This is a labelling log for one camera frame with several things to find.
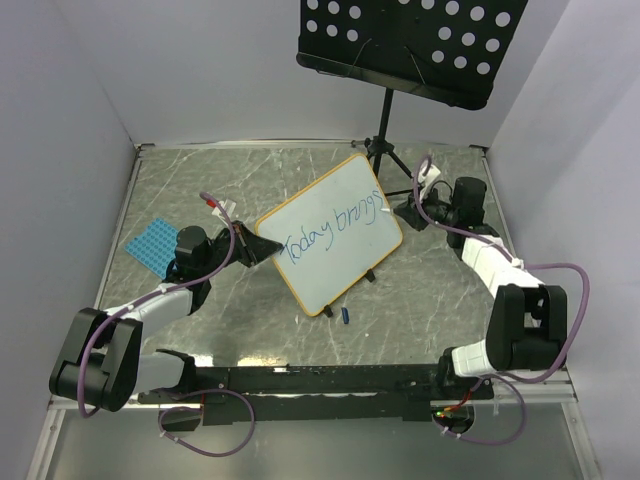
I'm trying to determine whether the blue studded building plate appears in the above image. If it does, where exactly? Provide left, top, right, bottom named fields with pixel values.
left=125, top=218, right=178, bottom=278

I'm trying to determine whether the black whiteboard clip foot right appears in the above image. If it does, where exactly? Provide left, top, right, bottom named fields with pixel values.
left=364, top=269, right=376, bottom=282

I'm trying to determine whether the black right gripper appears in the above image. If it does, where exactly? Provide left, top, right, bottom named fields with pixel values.
left=393, top=183, right=459, bottom=232

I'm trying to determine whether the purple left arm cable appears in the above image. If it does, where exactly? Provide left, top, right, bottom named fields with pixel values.
left=74, top=190, right=257, bottom=457

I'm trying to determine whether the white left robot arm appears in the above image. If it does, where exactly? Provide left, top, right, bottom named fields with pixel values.
left=49, top=221, right=284, bottom=412

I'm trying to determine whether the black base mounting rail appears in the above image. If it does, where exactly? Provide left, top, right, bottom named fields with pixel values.
left=138, top=364, right=494, bottom=426

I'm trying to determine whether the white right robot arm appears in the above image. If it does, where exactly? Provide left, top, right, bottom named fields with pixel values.
left=394, top=175, right=567, bottom=398

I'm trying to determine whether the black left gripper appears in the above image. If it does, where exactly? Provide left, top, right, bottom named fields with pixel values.
left=200, top=221, right=283, bottom=277

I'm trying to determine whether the yellow framed whiteboard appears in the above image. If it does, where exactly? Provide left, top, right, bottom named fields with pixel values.
left=255, top=154, right=403, bottom=316

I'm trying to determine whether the black perforated music stand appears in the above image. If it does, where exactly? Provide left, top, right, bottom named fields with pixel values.
left=296, top=1, right=527, bottom=174

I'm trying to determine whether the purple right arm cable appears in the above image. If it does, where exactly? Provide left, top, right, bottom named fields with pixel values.
left=412, top=155, right=591, bottom=446

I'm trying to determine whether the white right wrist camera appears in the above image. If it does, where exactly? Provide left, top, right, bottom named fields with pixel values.
left=413, top=154, right=441, bottom=201

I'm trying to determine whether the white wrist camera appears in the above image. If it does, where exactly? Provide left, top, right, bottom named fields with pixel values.
left=413, top=154, right=441, bottom=201
left=199, top=192, right=237, bottom=219

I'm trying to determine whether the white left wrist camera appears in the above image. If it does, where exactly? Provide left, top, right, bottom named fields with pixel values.
left=199, top=192, right=237, bottom=219

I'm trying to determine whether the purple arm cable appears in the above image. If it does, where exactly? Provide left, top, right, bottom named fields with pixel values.
left=412, top=155, right=591, bottom=446
left=74, top=190, right=257, bottom=457

